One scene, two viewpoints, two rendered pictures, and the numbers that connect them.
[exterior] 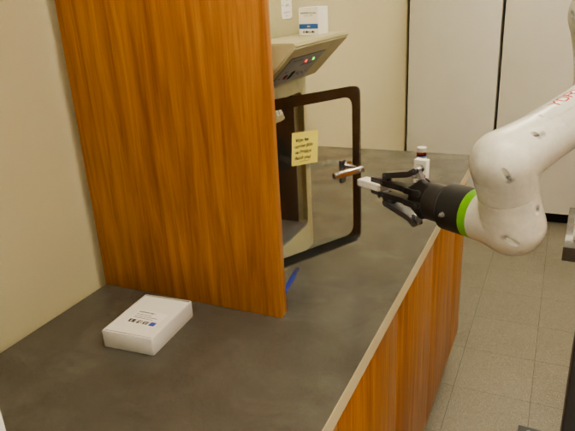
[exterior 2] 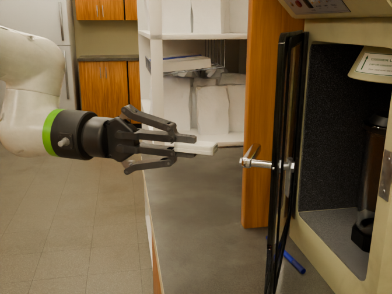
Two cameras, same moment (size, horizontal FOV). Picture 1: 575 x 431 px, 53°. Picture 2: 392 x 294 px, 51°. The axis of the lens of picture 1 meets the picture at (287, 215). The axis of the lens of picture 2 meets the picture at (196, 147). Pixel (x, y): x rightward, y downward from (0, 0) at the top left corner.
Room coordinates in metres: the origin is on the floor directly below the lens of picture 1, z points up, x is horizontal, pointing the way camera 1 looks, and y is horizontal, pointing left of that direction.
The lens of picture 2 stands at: (1.77, -0.59, 1.40)
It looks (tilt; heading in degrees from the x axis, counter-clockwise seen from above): 17 degrees down; 144
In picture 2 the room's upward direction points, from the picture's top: straight up
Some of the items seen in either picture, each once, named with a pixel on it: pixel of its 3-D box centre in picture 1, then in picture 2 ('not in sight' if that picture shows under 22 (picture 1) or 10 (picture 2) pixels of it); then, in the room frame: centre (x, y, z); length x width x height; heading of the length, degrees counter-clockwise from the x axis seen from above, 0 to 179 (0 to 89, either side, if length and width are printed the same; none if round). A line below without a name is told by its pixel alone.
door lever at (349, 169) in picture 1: (344, 170); (261, 156); (1.33, -0.14, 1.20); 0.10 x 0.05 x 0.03; 126
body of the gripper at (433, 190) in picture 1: (428, 200); (114, 138); (1.10, -0.28, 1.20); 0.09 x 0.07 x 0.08; 36
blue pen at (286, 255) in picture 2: (290, 281); (284, 252); (1.27, 0.00, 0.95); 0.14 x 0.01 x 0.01; 163
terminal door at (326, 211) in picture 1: (312, 179); (285, 151); (1.31, -0.06, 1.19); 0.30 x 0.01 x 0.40; 126
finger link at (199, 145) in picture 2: (372, 182); (196, 144); (1.22, -0.19, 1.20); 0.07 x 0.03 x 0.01; 36
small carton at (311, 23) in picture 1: (313, 20); not in sight; (1.41, -0.08, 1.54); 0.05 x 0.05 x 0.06; 59
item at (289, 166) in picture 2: not in sight; (286, 177); (1.39, -0.14, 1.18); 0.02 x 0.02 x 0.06; 36
